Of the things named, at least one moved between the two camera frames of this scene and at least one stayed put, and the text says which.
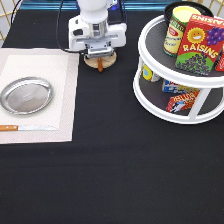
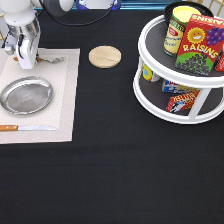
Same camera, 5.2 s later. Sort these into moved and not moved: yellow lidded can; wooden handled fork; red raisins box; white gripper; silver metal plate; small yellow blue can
Moved: wooden handled fork; white gripper
Not moved: silver metal plate; small yellow blue can; yellow lidded can; red raisins box
